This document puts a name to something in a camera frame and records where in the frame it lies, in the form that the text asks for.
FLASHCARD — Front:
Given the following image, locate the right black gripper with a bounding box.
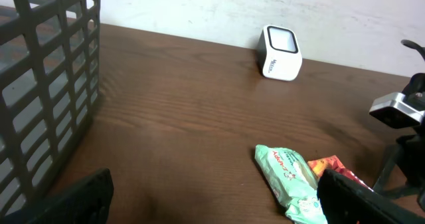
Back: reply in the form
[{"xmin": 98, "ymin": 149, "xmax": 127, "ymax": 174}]
[{"xmin": 373, "ymin": 73, "xmax": 424, "ymax": 210}]

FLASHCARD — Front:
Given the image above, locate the grey plastic mesh basket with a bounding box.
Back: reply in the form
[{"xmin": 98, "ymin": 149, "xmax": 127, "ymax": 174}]
[{"xmin": 1, "ymin": 0, "xmax": 100, "ymax": 216}]

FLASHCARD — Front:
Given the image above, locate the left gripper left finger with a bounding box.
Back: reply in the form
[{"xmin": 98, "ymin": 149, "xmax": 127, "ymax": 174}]
[{"xmin": 1, "ymin": 168, "xmax": 114, "ymax": 224}]

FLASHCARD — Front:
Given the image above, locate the orange snack bar wrapper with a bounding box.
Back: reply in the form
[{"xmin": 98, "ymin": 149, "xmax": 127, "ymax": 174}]
[{"xmin": 339, "ymin": 168, "xmax": 372, "ymax": 191}]

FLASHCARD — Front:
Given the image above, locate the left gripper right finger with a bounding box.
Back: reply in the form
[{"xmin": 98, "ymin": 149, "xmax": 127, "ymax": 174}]
[{"xmin": 317, "ymin": 169, "xmax": 424, "ymax": 224}]

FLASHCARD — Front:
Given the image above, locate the small orange snack packet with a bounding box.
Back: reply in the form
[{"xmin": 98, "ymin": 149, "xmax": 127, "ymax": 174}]
[{"xmin": 307, "ymin": 155, "xmax": 345, "ymax": 180}]

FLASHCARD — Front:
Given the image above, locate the white barcode scanner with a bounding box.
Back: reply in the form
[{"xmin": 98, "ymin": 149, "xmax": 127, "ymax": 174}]
[{"xmin": 256, "ymin": 25, "xmax": 303, "ymax": 81}]

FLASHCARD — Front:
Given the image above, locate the mint green wipes pack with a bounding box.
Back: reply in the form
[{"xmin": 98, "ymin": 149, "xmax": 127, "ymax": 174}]
[{"xmin": 254, "ymin": 145, "xmax": 327, "ymax": 224}]

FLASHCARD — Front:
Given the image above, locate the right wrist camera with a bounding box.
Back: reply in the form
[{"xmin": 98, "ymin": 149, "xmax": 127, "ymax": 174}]
[{"xmin": 369, "ymin": 92, "xmax": 424, "ymax": 129}]

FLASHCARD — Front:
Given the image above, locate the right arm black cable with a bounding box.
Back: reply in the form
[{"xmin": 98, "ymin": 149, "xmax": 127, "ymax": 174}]
[{"xmin": 400, "ymin": 39, "xmax": 425, "ymax": 62}]

